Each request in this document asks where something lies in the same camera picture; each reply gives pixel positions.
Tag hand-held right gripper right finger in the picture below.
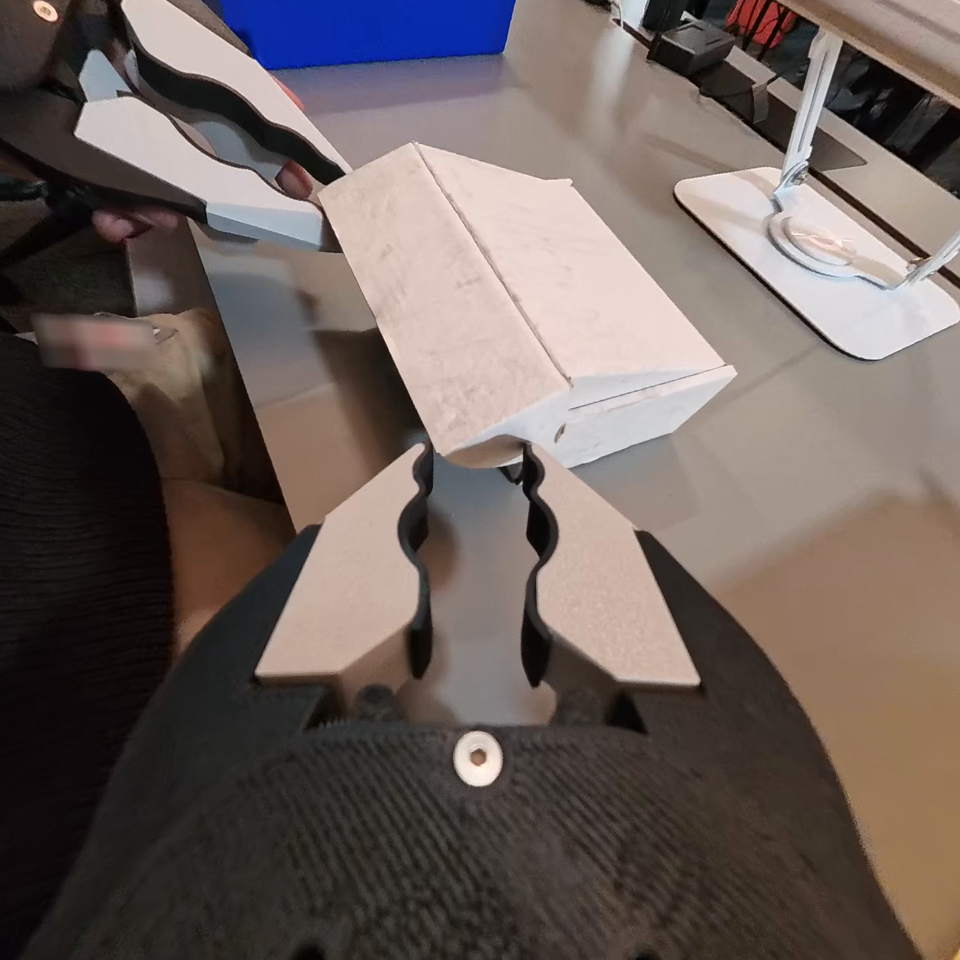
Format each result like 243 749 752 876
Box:
521 442 702 690

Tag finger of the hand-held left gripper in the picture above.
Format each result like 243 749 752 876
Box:
120 0 354 185
73 97 333 252

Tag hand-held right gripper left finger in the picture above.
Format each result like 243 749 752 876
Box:
255 442 435 687

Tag blue plastic bin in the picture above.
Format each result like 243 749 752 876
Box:
217 0 519 70

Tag white cardboard mailer box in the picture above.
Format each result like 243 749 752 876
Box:
318 142 740 470

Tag person's left hand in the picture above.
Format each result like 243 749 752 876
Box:
93 161 315 243

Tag person's tan trousers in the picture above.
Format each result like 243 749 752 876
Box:
112 307 295 654

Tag person's dark clothing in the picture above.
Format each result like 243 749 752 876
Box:
0 330 175 954

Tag black power adapter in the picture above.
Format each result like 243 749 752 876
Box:
651 21 738 76

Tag black cable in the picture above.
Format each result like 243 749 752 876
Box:
699 69 771 126

